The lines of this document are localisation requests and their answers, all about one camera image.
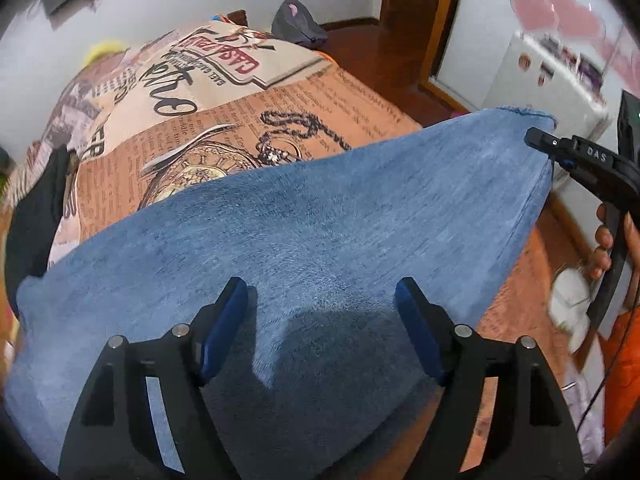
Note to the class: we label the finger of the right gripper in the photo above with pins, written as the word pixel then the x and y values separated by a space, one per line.
pixel 557 149

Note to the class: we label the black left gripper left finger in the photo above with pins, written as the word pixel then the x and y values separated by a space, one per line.
pixel 111 434

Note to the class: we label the blue denim jeans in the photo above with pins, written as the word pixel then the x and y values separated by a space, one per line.
pixel 322 380

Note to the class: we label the orange clothing of person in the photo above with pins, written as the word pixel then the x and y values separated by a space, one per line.
pixel 622 388

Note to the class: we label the right hand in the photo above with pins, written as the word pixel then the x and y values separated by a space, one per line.
pixel 600 260

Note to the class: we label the wooden door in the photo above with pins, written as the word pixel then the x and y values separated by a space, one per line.
pixel 420 28

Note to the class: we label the black folded garment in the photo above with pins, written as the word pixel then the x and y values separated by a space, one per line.
pixel 33 226

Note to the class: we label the grey cap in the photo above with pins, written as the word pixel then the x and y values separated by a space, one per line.
pixel 293 23

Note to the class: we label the yellow pillow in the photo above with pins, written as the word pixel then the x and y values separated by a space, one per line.
pixel 104 48

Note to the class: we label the pink heart wall decoration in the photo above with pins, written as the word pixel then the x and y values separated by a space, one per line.
pixel 576 21

